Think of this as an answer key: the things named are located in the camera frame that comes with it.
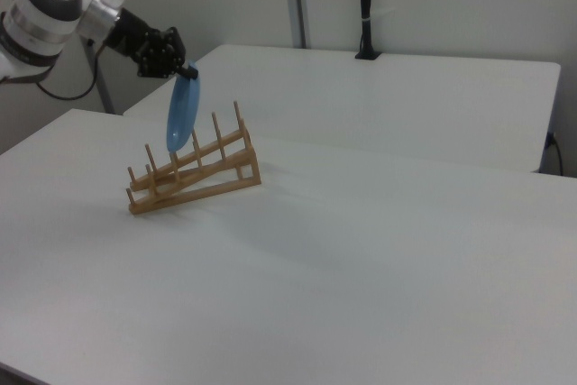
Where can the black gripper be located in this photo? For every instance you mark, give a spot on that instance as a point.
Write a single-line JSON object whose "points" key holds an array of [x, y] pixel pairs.
{"points": [[153, 49]]}

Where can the blue round plate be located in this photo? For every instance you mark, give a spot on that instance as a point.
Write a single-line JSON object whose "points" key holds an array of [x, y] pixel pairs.
{"points": [[182, 110]]}

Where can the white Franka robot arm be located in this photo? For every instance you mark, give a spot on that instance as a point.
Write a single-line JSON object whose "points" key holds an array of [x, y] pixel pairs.
{"points": [[45, 6]]}

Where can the wooden plate rack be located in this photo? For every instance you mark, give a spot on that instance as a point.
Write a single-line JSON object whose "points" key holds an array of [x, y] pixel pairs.
{"points": [[194, 168]]}

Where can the grey metal support post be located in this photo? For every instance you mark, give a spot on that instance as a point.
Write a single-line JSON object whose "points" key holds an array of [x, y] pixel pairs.
{"points": [[102, 83]]}

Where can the black camera pole with base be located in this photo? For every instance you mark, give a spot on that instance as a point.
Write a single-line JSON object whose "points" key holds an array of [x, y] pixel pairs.
{"points": [[366, 2]]}

